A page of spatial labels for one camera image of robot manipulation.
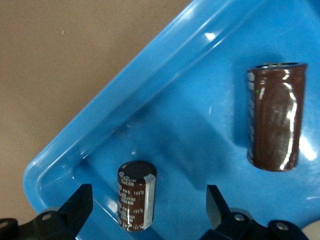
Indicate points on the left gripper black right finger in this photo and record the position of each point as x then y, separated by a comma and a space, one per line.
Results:
237, 227

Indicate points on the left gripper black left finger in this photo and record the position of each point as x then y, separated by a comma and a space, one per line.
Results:
50, 225

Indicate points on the blue plastic tray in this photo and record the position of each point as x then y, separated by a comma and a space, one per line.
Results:
200, 125

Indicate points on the short brown printed capacitor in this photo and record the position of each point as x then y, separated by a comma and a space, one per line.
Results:
136, 195

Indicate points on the brown table cover sheet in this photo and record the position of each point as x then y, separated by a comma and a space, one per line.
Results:
50, 75

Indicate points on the long brown capacitor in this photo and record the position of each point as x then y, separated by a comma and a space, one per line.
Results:
275, 120

